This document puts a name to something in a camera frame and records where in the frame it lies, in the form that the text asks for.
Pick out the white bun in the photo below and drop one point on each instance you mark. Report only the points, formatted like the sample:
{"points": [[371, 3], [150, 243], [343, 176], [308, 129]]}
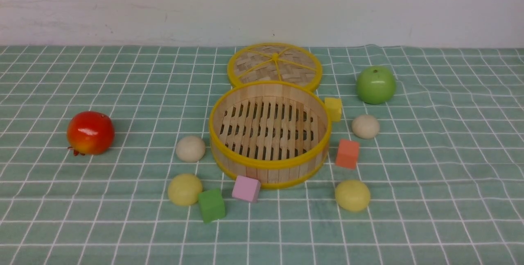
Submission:
{"points": [[365, 126], [190, 149]]}

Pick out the yellow bun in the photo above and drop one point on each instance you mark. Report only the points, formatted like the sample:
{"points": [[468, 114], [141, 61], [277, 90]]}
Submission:
{"points": [[184, 189], [352, 195]]}

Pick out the bamboo steamer tray yellow rim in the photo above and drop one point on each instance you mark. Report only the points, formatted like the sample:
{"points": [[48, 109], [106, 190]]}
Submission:
{"points": [[275, 132]]}

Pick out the woven bamboo steamer lid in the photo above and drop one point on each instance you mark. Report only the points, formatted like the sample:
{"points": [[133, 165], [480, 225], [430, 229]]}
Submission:
{"points": [[282, 62]]}

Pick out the pink cube block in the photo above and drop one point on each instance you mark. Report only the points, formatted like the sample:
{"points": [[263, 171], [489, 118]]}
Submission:
{"points": [[246, 189]]}

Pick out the yellow cube block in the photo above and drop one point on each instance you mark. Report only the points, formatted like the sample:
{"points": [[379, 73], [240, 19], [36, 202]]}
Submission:
{"points": [[334, 108]]}

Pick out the orange cube block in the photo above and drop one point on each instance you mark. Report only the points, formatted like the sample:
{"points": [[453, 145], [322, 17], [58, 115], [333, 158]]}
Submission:
{"points": [[347, 154]]}

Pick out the green cube block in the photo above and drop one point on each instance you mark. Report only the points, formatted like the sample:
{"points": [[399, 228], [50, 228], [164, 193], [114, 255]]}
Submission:
{"points": [[212, 205]]}

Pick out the green apple toy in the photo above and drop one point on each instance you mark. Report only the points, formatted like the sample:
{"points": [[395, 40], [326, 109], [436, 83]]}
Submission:
{"points": [[376, 85]]}

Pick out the green checkered tablecloth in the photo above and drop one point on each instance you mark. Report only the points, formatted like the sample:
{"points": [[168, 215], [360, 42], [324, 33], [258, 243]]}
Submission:
{"points": [[445, 172]]}

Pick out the red pomegranate toy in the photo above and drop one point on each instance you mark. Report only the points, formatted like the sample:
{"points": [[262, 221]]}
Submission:
{"points": [[90, 132]]}

